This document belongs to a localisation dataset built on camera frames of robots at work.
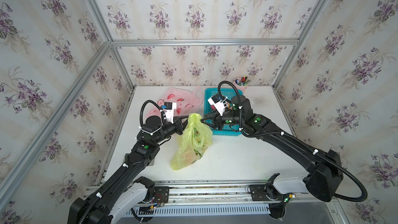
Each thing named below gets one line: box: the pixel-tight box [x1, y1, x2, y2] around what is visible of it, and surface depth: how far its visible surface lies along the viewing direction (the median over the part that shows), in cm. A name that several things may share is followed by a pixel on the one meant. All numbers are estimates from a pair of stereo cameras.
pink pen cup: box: [233, 77, 249, 96], surface depth 110 cm
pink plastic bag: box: [147, 85, 203, 119], surface depth 111 cm
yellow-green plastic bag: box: [169, 113, 213, 171], surface depth 71 cm
